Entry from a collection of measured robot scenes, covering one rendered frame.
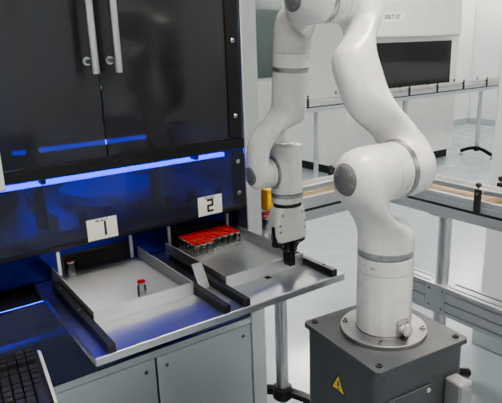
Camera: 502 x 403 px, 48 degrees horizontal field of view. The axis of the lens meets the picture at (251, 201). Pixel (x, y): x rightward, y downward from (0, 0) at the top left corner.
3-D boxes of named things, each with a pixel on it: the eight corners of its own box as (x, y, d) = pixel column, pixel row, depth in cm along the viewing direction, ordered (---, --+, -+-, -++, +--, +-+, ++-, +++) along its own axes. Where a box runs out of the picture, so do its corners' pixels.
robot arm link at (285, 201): (290, 186, 155) (291, 197, 155) (264, 192, 150) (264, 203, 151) (310, 191, 148) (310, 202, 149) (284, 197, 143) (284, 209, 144)
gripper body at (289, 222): (292, 193, 155) (294, 233, 158) (263, 201, 149) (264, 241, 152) (311, 198, 149) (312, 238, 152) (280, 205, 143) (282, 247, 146)
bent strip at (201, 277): (192, 285, 148) (190, 264, 146) (202, 281, 150) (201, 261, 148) (219, 303, 137) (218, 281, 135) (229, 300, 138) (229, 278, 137)
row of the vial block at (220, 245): (189, 256, 168) (187, 241, 167) (237, 242, 178) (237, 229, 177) (192, 257, 166) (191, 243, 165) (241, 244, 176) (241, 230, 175)
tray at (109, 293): (52, 278, 155) (50, 267, 154) (139, 257, 169) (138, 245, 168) (94, 325, 128) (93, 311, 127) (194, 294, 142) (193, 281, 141)
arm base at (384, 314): (445, 335, 122) (451, 256, 117) (379, 361, 113) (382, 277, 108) (385, 303, 138) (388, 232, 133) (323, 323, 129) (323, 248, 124)
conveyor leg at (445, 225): (419, 385, 237) (428, 211, 216) (433, 377, 242) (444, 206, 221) (437, 394, 230) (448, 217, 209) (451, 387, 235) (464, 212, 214)
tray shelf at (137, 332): (34, 289, 153) (33, 284, 152) (245, 235, 191) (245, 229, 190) (96, 367, 115) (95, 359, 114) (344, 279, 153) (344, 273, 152)
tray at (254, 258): (165, 253, 171) (165, 242, 170) (236, 234, 186) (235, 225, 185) (226, 289, 145) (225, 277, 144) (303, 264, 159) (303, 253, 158)
